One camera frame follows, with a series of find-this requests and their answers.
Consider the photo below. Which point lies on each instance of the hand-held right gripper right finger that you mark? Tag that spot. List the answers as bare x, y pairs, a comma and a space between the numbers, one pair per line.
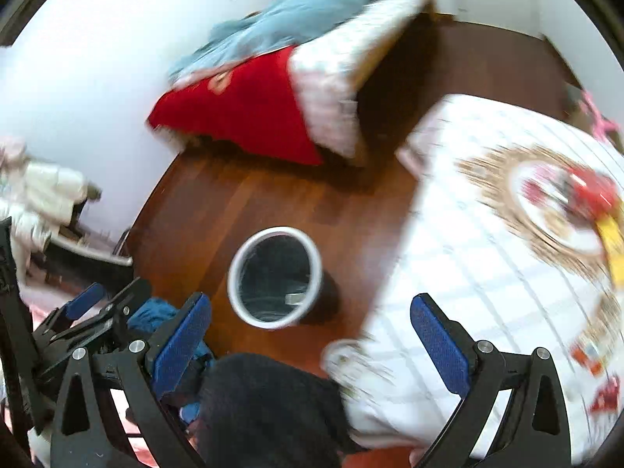
439, 346

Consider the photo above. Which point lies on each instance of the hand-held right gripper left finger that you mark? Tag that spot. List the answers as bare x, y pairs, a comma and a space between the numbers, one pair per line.
181, 348

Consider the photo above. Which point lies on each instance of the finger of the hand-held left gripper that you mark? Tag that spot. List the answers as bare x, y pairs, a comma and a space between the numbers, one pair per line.
122, 304
84, 297

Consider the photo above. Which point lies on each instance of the white-rimmed round trash bin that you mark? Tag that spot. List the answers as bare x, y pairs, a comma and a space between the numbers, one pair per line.
275, 278

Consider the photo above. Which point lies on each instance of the black chair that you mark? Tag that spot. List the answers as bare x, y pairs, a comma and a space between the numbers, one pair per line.
83, 253

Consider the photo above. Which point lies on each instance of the white printed blanket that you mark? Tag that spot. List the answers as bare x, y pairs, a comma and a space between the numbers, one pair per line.
492, 263

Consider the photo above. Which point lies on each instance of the white clothing pile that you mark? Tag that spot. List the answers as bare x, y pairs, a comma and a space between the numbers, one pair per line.
36, 195

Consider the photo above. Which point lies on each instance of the person's black trouser leg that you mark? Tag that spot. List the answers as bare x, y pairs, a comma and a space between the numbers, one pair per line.
273, 414

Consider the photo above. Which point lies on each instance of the yellow wrapper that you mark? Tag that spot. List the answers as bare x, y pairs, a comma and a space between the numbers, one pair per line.
613, 246

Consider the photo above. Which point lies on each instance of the red wrapper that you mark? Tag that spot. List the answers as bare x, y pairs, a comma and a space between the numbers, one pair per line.
590, 192

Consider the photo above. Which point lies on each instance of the red blanket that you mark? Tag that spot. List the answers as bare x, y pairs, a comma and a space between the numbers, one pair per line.
243, 102

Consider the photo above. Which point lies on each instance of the pink plastic item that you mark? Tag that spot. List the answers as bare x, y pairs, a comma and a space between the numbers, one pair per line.
597, 114

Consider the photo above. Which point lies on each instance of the light blue blanket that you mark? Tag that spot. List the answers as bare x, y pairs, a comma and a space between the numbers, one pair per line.
302, 14

